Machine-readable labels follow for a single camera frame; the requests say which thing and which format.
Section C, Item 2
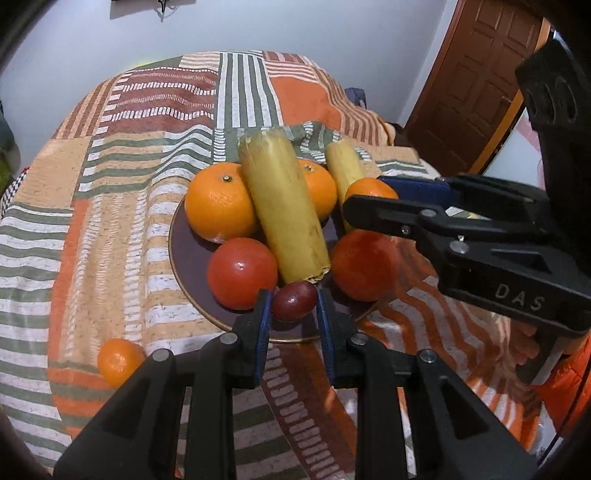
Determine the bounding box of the person's right hand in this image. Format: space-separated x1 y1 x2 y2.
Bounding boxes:
505 318 542 372

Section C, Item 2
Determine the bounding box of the small tangerine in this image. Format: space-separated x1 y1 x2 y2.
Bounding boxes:
98 338 147 387
344 178 400 204

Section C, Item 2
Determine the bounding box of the striped patchwork blanket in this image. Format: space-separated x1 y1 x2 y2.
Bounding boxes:
0 51 568 480

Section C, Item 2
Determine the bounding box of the yellow banana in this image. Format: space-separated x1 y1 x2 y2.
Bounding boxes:
325 141 368 232
238 129 332 285

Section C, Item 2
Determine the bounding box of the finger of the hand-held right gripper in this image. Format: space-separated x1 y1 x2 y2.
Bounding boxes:
342 194 468 260
376 173 553 219

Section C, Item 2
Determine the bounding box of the red tomato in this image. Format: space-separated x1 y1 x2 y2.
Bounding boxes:
207 237 280 311
330 229 400 303

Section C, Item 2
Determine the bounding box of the brown wooden door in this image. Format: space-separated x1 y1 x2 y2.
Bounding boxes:
405 0 551 177

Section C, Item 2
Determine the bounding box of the large orange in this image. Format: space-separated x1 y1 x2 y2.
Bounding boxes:
295 159 339 221
185 162 259 244

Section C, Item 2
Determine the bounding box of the checkered cloth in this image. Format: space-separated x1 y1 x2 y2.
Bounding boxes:
0 167 29 210

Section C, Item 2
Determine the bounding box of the dark red grape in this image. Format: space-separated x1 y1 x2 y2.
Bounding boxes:
271 281 318 323

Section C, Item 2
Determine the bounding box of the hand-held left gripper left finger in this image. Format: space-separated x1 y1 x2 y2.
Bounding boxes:
53 288 274 480

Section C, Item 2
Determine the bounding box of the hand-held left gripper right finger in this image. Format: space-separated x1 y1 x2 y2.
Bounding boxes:
316 288 542 480

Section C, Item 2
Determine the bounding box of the purple ceramic plate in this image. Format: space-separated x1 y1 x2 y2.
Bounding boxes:
168 194 385 345

